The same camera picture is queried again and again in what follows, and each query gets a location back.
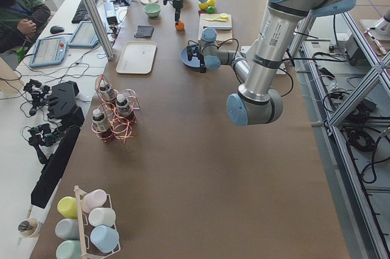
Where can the cream rabbit tray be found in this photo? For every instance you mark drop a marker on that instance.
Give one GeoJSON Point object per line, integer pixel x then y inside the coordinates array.
{"type": "Point", "coordinates": [137, 57]}

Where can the black computer mouse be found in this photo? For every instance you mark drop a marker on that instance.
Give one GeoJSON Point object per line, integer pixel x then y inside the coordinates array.
{"type": "Point", "coordinates": [56, 29]}

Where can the paper cup with brush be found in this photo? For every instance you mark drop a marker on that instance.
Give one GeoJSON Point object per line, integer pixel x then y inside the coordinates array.
{"type": "Point", "coordinates": [29, 228]}

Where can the tea bottle front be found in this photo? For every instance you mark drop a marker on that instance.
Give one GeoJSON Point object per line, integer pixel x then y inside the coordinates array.
{"type": "Point", "coordinates": [101, 126]}

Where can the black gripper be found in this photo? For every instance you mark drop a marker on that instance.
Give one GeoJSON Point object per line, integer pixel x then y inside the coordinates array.
{"type": "Point", "coordinates": [201, 58]}
{"type": "Point", "coordinates": [177, 5]}

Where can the tea bottle left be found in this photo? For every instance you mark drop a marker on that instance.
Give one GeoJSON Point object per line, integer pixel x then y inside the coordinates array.
{"type": "Point", "coordinates": [107, 92]}

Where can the yellow plastic cup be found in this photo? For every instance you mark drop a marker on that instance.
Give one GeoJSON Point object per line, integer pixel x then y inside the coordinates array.
{"type": "Point", "coordinates": [67, 207]}

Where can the teach pendant near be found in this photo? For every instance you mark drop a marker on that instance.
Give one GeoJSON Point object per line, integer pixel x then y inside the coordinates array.
{"type": "Point", "coordinates": [48, 52]}

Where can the tea bottle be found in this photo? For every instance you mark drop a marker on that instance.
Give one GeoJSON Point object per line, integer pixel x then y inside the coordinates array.
{"type": "Point", "coordinates": [101, 126]}
{"type": "Point", "coordinates": [124, 109]}
{"type": "Point", "coordinates": [107, 92]}

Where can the blue round plate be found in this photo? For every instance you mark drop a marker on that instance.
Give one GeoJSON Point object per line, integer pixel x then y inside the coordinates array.
{"type": "Point", "coordinates": [183, 57]}

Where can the teach pendant far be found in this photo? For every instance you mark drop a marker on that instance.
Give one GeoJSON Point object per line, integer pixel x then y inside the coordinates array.
{"type": "Point", "coordinates": [84, 36]}

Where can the whole lemon lower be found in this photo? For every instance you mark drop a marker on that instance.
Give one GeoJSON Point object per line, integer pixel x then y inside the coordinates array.
{"type": "Point", "coordinates": [203, 6]}

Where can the wooden cutting board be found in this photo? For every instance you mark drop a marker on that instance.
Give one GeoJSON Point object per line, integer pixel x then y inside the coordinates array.
{"type": "Point", "coordinates": [223, 29]}

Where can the seated person green jacket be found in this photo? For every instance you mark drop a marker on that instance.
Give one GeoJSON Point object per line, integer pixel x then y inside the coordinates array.
{"type": "Point", "coordinates": [22, 21]}

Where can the white plastic cup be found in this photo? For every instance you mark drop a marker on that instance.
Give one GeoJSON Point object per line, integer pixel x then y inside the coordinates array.
{"type": "Point", "coordinates": [102, 216]}

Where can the black keyboard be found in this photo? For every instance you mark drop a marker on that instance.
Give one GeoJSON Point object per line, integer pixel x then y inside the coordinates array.
{"type": "Point", "coordinates": [81, 13]}

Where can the teach pendant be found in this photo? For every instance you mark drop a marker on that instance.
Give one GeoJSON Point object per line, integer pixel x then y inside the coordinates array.
{"type": "Point", "coordinates": [84, 36]}
{"type": "Point", "coordinates": [48, 52]}

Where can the green lime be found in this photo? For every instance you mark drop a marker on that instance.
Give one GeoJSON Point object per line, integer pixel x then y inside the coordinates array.
{"type": "Point", "coordinates": [210, 10]}

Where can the tea bottle right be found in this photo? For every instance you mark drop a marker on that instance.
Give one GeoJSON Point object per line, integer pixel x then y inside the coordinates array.
{"type": "Point", "coordinates": [124, 109]}

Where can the grey plastic cup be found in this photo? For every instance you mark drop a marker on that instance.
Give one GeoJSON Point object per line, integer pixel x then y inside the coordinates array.
{"type": "Point", "coordinates": [67, 229]}

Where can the pink plastic cup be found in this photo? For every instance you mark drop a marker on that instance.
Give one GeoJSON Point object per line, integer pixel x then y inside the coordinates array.
{"type": "Point", "coordinates": [94, 199]}

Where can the copper wire bottle rack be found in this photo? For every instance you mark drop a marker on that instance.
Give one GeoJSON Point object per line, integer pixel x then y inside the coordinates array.
{"type": "Point", "coordinates": [121, 128]}

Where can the blue plastic cup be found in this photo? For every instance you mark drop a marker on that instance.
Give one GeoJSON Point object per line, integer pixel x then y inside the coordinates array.
{"type": "Point", "coordinates": [104, 238]}

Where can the grey folded cloth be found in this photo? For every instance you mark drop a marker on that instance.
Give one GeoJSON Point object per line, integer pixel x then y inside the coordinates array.
{"type": "Point", "coordinates": [144, 31]}

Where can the green bowl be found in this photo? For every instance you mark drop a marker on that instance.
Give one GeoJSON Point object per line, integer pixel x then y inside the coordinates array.
{"type": "Point", "coordinates": [152, 10]}

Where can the orange mandarin fruit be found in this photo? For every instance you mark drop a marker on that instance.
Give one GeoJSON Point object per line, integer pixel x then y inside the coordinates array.
{"type": "Point", "coordinates": [180, 25]}

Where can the green plastic cup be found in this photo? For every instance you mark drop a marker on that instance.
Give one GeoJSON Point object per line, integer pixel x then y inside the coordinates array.
{"type": "Point", "coordinates": [69, 249]}

